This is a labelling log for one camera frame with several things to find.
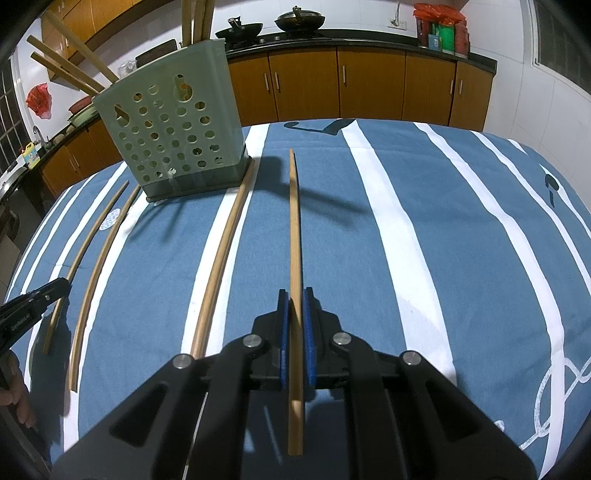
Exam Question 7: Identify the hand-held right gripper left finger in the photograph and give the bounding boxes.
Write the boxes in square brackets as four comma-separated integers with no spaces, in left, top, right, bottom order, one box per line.
[51,288,291,480]

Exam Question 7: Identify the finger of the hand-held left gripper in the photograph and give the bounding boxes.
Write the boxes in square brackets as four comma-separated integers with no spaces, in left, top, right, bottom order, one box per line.
[28,276,73,315]

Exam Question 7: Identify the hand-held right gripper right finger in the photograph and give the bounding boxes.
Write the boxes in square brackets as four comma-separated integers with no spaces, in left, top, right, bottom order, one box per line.
[302,286,539,480]

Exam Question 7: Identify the green perforated utensil holder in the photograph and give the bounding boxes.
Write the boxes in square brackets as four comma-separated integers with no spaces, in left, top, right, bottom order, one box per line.
[91,38,256,202]

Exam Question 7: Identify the person's left hand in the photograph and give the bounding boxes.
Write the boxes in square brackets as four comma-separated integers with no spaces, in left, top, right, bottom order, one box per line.
[0,352,38,432]

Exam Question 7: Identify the blue striped tablecloth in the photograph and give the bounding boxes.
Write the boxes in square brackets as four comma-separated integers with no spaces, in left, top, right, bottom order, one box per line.
[4,117,591,480]

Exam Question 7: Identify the red hanging plastic bag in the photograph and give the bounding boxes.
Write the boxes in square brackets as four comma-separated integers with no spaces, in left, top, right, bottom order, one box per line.
[25,83,52,120]

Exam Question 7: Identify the row of wooden base cabinets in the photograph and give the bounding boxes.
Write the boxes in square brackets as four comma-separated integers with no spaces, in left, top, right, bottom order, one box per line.
[39,39,495,195]

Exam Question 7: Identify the dark cutting board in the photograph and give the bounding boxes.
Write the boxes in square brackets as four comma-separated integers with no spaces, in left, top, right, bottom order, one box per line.
[134,38,180,70]

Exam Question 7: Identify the chopsticks inside holder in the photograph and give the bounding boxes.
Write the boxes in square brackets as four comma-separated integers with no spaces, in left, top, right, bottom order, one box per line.
[39,0,185,84]

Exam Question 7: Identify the gas stove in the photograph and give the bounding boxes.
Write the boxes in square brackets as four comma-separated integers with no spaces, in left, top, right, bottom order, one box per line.
[226,32,333,47]

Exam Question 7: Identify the black kitchen countertop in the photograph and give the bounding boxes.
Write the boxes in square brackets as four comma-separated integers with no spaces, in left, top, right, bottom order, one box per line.
[0,30,498,195]

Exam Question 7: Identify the black wok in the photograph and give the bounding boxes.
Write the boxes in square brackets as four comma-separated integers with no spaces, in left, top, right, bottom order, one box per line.
[215,16,263,40]

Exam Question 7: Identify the wok with steel lid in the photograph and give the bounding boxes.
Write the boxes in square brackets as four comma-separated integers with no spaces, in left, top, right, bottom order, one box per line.
[274,6,326,32]

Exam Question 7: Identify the green packet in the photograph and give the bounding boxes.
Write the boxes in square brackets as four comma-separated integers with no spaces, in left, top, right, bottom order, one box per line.
[427,21,455,51]

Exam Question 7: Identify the barred window with white frame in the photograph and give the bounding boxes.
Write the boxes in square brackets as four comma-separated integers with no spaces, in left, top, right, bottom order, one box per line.
[0,69,21,171]
[531,0,591,86]

